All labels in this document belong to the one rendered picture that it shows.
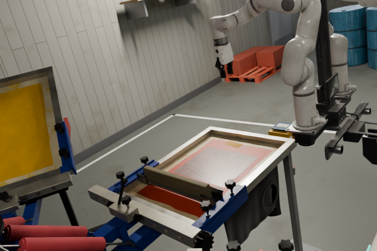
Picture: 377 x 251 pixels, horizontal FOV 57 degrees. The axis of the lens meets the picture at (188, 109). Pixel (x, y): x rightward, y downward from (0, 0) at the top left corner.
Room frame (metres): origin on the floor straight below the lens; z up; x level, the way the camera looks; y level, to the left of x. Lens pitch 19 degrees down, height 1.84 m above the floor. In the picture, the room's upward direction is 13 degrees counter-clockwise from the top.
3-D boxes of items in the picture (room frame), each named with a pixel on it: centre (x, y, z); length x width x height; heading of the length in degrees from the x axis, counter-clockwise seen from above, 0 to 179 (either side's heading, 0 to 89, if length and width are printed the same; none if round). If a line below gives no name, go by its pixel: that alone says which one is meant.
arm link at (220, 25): (1.70, -0.25, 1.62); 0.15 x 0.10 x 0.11; 45
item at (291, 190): (1.85, -0.52, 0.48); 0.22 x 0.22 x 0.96; 43
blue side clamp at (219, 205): (1.18, -0.04, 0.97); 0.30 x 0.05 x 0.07; 133
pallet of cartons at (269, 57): (6.49, -1.46, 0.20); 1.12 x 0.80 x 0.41; 135
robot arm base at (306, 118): (1.44, -0.53, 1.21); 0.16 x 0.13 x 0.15; 45
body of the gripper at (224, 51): (1.73, -0.23, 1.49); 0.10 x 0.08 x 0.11; 135
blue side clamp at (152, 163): (1.59, 0.34, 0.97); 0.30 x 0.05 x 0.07; 133
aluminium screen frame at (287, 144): (1.55, -0.03, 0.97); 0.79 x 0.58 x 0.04; 133
